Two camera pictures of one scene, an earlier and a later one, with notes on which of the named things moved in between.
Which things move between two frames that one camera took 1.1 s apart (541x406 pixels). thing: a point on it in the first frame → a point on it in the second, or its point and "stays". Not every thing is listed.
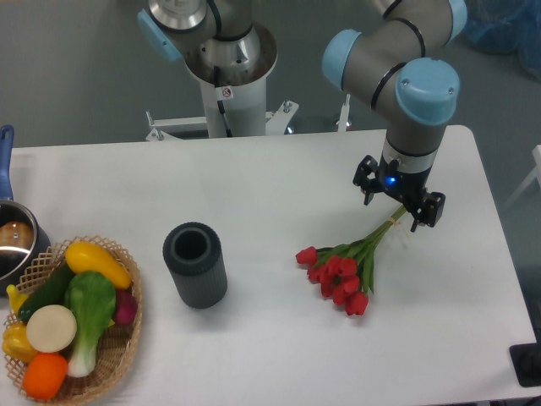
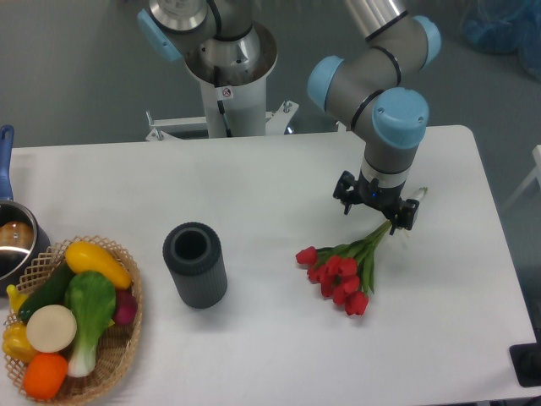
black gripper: (407, 187) → (385, 199)
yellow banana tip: (16, 298) stays
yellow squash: (85, 256) stays
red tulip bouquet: (346, 271) stays
